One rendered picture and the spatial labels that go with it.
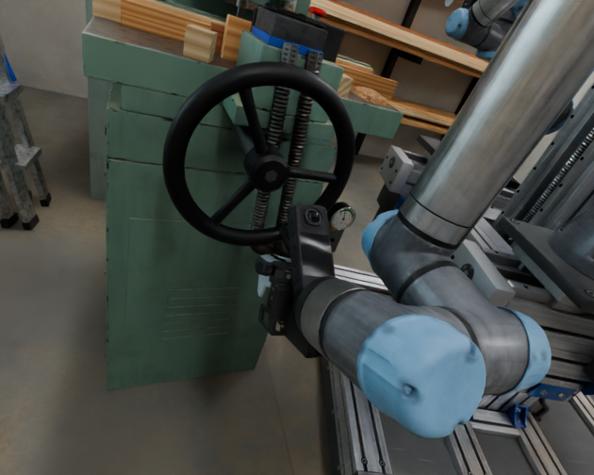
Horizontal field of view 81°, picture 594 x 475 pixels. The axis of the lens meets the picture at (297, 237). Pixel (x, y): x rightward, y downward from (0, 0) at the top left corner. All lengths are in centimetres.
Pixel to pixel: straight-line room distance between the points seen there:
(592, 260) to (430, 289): 36
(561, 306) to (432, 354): 46
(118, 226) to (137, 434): 59
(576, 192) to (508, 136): 55
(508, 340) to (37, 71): 326
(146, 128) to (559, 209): 82
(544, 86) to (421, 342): 23
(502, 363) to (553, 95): 22
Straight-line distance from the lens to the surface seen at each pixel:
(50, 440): 115
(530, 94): 36
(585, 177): 89
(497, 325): 34
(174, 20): 79
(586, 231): 69
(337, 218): 79
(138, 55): 64
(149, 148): 68
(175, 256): 82
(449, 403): 26
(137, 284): 87
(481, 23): 125
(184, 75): 65
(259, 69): 47
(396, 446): 104
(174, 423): 114
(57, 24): 321
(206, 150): 69
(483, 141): 36
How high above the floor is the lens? 101
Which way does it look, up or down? 32 degrees down
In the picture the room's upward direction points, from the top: 20 degrees clockwise
